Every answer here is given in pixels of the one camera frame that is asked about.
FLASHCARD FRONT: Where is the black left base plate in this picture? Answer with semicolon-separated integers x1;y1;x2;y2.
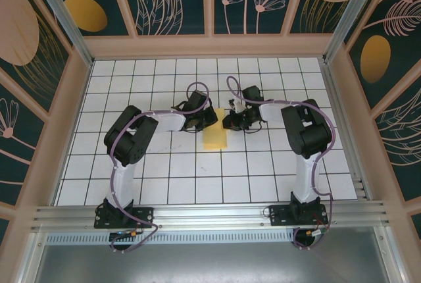
93;206;155;230

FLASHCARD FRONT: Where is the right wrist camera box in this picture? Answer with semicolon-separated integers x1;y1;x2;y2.
229;97;247;113

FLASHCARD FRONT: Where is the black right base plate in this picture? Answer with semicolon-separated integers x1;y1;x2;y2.
268;204;330;228

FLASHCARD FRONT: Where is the yellow paper sheet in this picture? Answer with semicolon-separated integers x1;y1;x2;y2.
203;107;229;151

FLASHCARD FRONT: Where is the aluminium side rail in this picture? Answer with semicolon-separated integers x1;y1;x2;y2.
318;59;368;202

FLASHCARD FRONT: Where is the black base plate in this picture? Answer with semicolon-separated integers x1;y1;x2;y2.
268;204;330;228
93;206;155;230

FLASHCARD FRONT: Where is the aluminium frame post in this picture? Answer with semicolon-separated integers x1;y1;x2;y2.
27;0;95;68
323;0;385;64

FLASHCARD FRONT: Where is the aluminium mounting rail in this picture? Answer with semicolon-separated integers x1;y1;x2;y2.
31;199;392;232

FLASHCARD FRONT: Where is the small electronics board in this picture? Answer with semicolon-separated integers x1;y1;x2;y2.
109;229;141;238

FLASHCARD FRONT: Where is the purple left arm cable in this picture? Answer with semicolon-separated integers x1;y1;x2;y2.
110;81;162;254

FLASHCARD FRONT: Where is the small wire connector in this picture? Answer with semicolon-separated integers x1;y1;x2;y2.
304;228;330;238

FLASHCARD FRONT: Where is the grey metal sheet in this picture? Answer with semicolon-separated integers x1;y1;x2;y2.
32;243;392;283

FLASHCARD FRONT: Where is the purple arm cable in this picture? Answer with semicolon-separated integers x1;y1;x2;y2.
110;81;162;254
226;75;337;251

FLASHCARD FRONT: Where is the slotted grey cable duct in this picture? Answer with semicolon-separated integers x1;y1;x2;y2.
45;232;297;245

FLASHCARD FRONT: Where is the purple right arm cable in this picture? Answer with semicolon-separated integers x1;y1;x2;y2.
226;75;337;251

